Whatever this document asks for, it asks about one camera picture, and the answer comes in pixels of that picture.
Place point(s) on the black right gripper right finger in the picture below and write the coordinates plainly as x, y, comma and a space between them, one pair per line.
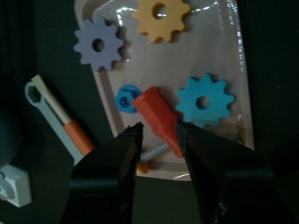
229, 175

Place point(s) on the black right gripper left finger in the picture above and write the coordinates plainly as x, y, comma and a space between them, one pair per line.
104, 172

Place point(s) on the blue toy nut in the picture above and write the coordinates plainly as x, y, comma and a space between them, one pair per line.
125, 99

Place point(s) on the grey toy screw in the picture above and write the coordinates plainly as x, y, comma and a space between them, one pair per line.
153, 153

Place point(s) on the orange and cream toy screwdriver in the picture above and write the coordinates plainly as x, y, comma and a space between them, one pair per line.
64, 119

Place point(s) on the white and blue toy block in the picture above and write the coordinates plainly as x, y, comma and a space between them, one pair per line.
14, 186

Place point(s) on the light blue toy wrench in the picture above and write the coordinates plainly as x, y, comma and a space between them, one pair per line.
46, 116

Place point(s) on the blue toy gear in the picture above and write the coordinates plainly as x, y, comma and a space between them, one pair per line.
204, 100

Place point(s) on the clear plastic tray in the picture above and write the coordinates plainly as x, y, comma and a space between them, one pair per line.
183, 64

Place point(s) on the purple toy gear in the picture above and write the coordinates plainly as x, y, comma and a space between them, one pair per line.
97, 44

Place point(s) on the yellow toy gear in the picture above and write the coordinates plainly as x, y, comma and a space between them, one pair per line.
160, 18

